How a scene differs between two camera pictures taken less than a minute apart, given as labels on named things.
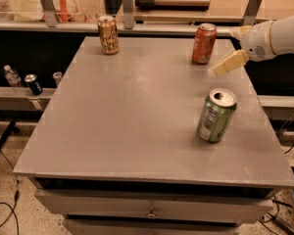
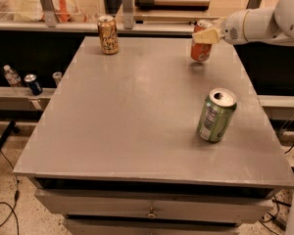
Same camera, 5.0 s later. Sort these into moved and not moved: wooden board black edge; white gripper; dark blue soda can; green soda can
Moved: white gripper
Not moved: green soda can; dark blue soda can; wooden board black edge
